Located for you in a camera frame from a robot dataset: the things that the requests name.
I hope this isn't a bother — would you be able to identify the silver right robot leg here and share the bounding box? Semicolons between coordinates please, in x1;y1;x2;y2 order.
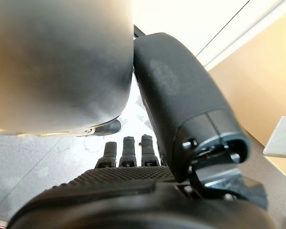
0;0;134;137

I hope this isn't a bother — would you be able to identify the white flat panel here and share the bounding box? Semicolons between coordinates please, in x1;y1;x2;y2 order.
263;115;286;159

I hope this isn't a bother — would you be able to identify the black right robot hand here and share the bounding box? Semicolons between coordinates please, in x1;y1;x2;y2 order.
8;32;277;229

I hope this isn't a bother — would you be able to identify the black right robot foot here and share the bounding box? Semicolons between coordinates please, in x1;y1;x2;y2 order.
77;119;122;137

